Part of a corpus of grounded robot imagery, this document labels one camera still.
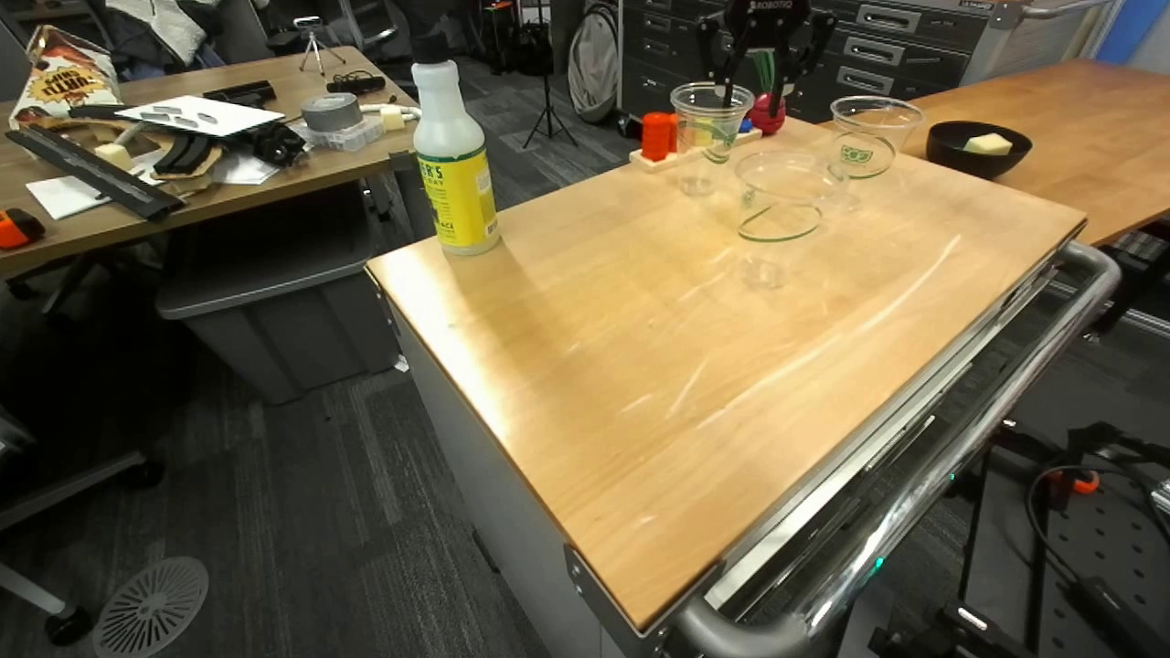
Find white jacket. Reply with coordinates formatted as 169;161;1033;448
102;0;213;64

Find snack chips bag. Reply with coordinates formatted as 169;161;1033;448
6;24;124;131

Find thin black tripod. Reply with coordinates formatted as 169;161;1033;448
520;0;593;158

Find red radish toy green leaves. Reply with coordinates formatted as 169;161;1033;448
747;45;788;140

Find office chair base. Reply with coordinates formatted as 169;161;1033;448
0;400;169;652

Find small white note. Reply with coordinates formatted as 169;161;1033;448
23;172;106;224

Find small orange object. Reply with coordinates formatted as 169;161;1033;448
0;206;51;252

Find blue panel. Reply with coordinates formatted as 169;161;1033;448
1093;0;1170;71

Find silver cart handle bar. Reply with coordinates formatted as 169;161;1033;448
669;237;1126;658

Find black perforated breadboard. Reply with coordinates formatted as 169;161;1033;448
853;487;1170;658

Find orange clamp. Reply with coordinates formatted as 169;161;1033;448
1049;464;1106;501

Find white spray bottle yellow label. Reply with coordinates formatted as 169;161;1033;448
409;54;505;261

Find round floor vent grate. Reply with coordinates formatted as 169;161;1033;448
89;554;213;658

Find pale yellow food piece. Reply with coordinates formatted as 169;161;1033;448
960;128;1017;161

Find black bowl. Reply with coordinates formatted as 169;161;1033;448
926;117;1033;181

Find red-orange toy disc stack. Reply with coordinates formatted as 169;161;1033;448
638;108;678;163

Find black bulky gadget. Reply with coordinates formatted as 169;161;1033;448
247;121;309;167

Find white cable with adapter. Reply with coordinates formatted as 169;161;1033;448
359;102;423;131

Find white paper sheet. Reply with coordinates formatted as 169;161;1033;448
112;92;286;140

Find flat black device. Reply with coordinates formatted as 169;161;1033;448
325;71;392;100
198;78;280;108

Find small desk tripod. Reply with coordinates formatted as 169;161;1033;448
287;12;342;79

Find grey cart cabinet body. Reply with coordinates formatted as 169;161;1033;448
384;284;669;658

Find grey tape roll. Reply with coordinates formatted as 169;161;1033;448
301;88;364;140

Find dark drawer tool chest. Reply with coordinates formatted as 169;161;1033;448
618;0;1106;123

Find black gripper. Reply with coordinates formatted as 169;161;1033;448
697;0;843;108

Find long black bar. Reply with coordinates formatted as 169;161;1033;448
3;123;187;224

